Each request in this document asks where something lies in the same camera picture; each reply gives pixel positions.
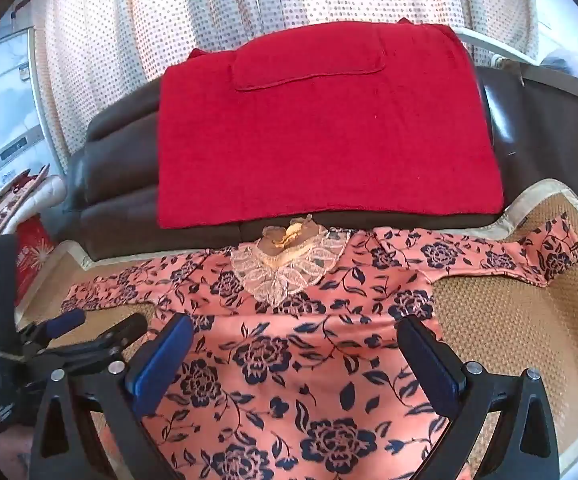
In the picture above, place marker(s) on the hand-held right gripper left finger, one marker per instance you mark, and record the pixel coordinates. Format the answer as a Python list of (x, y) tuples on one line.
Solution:
[(161, 367)]

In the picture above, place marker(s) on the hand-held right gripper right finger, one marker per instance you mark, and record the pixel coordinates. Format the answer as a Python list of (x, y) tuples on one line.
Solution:
[(431, 365)]

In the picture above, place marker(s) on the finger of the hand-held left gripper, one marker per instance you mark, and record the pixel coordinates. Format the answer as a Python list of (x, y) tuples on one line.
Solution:
[(64, 324), (116, 335)]

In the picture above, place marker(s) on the orange floral blouse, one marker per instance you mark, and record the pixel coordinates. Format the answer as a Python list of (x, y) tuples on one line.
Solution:
[(269, 385)]

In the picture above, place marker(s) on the person's left forearm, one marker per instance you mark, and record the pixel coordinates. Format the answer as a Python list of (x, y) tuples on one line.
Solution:
[(9, 457)]

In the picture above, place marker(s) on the red box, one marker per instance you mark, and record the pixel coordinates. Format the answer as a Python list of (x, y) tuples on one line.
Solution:
[(31, 255)]

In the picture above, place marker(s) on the woven straw mat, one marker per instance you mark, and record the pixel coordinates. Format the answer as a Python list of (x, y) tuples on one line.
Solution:
[(509, 320)]

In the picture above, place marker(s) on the red white floral fabric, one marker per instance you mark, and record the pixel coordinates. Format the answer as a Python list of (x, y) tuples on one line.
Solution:
[(34, 195)]

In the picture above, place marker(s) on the white appliance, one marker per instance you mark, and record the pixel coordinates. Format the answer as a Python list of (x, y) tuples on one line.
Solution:
[(9, 125)]

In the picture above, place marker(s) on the red towel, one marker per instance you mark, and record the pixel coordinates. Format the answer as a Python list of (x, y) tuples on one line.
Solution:
[(319, 150)]

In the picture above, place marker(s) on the white dotted curtain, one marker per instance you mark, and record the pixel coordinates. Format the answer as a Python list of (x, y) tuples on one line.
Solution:
[(119, 35)]

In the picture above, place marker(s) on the white metal frame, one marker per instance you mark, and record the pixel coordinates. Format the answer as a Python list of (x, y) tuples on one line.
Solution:
[(489, 42)]

